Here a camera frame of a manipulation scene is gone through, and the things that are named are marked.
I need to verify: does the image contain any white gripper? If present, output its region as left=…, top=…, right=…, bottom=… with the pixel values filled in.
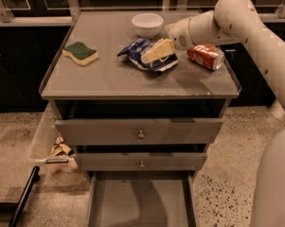
left=141, top=17, right=195, bottom=63

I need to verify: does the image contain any blue chip bag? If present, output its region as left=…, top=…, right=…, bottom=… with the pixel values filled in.
left=117, top=39, right=179, bottom=73

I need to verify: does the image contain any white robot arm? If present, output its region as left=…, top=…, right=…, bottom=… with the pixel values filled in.
left=142, top=0, right=285, bottom=227

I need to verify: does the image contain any grey drawer cabinet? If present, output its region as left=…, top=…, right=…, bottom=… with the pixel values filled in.
left=38, top=10, right=242, bottom=182

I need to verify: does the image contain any grey middle drawer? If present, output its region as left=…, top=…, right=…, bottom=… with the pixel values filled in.
left=75, top=152, right=207, bottom=171

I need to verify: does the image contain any grey drawer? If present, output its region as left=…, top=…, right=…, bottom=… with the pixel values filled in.
left=55, top=118, right=223, bottom=145
left=86, top=171, right=200, bottom=227
left=75, top=152, right=207, bottom=171

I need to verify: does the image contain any grey top drawer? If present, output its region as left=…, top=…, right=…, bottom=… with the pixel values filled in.
left=55, top=118, right=223, bottom=145

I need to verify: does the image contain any grey bottom drawer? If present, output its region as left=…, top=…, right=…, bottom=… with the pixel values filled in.
left=86, top=171, right=200, bottom=227

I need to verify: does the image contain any white ceramic bowl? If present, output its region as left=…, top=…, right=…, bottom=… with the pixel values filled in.
left=132, top=13, right=164, bottom=39

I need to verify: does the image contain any red soda can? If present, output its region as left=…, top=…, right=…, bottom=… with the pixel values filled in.
left=187, top=44, right=224, bottom=71

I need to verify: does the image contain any green yellow sponge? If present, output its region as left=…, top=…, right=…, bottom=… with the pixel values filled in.
left=62, top=42, right=98, bottom=66

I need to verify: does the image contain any crumpled wrapper in bin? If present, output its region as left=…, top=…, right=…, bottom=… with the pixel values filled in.
left=50, top=136, right=74, bottom=156

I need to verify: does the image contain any clear plastic bin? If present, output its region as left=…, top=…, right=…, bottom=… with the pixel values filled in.
left=29, top=105, right=78, bottom=174

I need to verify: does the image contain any metal railing frame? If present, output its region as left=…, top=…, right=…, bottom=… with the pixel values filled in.
left=0, top=0, right=285, bottom=28

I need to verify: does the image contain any black bar handle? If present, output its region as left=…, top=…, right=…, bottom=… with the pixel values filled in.
left=8, top=166, right=40, bottom=227

